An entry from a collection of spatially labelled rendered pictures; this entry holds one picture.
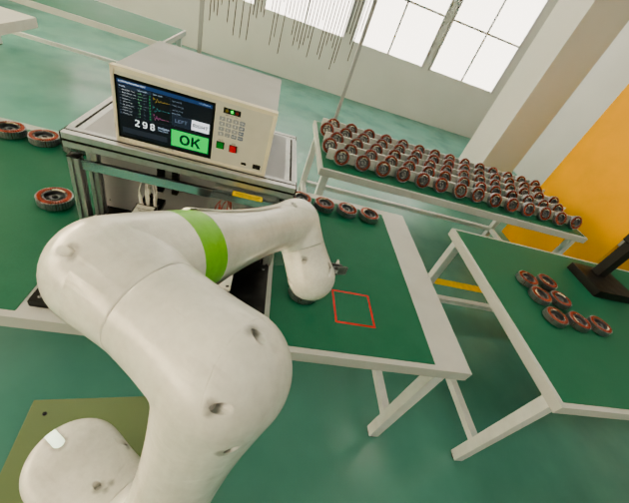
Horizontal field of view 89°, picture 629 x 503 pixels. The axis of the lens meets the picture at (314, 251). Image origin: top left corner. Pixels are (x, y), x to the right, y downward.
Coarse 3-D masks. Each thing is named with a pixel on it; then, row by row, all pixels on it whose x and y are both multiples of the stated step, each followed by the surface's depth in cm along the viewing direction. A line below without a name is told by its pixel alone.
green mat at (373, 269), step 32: (320, 224) 158; (352, 224) 167; (384, 224) 177; (352, 256) 146; (384, 256) 154; (288, 288) 120; (352, 288) 130; (384, 288) 136; (288, 320) 109; (320, 320) 113; (352, 320) 117; (384, 320) 122; (416, 320) 128; (352, 352) 107; (384, 352) 111; (416, 352) 115
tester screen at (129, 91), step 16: (128, 96) 85; (144, 96) 85; (160, 96) 86; (176, 96) 86; (128, 112) 88; (144, 112) 88; (160, 112) 88; (176, 112) 88; (192, 112) 89; (208, 112) 89; (160, 128) 91; (176, 128) 91
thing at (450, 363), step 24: (0, 120) 143; (384, 216) 185; (408, 240) 173; (408, 264) 155; (408, 288) 142; (432, 288) 147; (0, 312) 83; (24, 312) 85; (48, 312) 87; (432, 312) 134; (432, 336) 124; (312, 360) 104; (336, 360) 105; (360, 360) 106; (384, 360) 109; (456, 360) 118
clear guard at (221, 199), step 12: (216, 192) 97; (228, 192) 99; (252, 192) 103; (216, 204) 93; (228, 204) 94; (240, 204) 96; (252, 204) 98; (264, 204) 100; (276, 252) 90; (276, 264) 90
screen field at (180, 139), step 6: (174, 132) 92; (180, 132) 92; (174, 138) 93; (180, 138) 93; (186, 138) 93; (192, 138) 93; (198, 138) 93; (204, 138) 93; (174, 144) 94; (180, 144) 94; (186, 144) 94; (192, 144) 94; (198, 144) 95; (204, 144) 95; (192, 150) 96; (198, 150) 96; (204, 150) 96
